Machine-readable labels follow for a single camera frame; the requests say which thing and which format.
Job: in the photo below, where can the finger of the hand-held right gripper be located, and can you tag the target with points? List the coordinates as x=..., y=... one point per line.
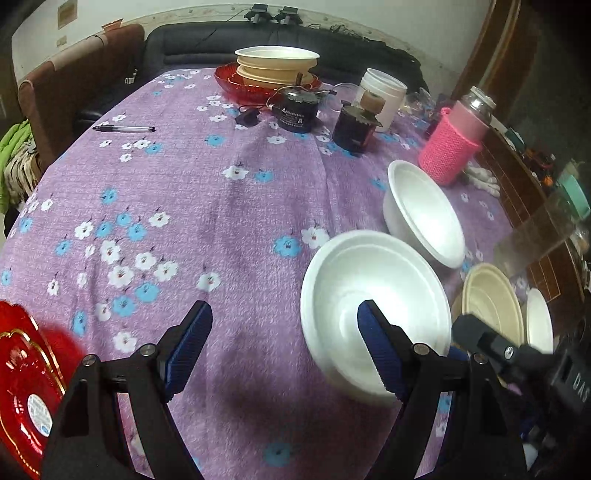
x=457, y=353
x=485, y=339

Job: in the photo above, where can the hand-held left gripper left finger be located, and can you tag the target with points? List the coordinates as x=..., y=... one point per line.
x=189, y=346

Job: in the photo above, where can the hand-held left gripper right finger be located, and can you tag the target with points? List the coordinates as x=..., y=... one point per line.
x=378, y=350

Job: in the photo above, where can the beige bowl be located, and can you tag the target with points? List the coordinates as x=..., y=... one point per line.
x=489, y=295
x=263, y=77

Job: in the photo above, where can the large white foam bowl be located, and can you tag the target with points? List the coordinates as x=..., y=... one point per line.
x=369, y=272

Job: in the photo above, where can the medium white foam bowl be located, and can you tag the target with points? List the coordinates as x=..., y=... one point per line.
x=425, y=217

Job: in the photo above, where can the red plate with gold rim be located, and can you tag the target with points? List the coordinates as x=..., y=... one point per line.
x=18, y=369

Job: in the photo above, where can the small white foam bowl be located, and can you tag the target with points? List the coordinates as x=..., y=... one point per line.
x=539, y=323

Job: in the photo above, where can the clear bottle with teal lid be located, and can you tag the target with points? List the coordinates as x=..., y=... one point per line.
x=531, y=240

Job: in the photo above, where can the purple floral tablecloth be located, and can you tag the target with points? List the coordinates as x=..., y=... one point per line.
x=207, y=207

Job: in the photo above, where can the white work gloves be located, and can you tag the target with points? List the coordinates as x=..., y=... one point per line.
x=482, y=177

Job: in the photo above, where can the wooden cabinet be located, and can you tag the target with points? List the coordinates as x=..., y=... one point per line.
x=508, y=152

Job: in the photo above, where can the bottle in pink knitted sleeve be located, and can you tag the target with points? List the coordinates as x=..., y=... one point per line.
x=448, y=147

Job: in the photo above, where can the dark jar with cork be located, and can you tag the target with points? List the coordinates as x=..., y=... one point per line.
x=353, y=131

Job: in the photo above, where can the black pen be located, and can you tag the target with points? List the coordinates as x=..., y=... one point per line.
x=124, y=128

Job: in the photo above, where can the small black adapter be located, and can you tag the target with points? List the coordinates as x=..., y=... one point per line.
x=247, y=117

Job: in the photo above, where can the patterned cloth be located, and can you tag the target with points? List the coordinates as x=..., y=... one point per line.
x=23, y=173

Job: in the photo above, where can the black round jar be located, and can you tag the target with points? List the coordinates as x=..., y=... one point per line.
x=295, y=115

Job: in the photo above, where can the white plastic jar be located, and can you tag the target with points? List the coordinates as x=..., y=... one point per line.
x=392, y=90

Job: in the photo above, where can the dark red glass plate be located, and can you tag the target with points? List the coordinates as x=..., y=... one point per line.
x=231, y=85

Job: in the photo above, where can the green jacket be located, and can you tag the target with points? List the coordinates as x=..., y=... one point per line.
x=14, y=143

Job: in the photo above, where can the brown chair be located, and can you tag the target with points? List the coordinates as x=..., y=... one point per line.
x=69, y=83

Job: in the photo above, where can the wooden door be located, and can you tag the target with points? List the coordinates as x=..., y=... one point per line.
x=498, y=46

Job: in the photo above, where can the black leather sofa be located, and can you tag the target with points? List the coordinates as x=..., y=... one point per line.
x=194, y=46

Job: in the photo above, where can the cream bowl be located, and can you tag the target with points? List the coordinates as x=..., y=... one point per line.
x=277, y=56

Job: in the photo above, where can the black charger device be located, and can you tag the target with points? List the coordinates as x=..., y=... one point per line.
x=257, y=13
x=287, y=16

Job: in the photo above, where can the small wall sign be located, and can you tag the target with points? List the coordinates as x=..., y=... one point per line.
x=67, y=17

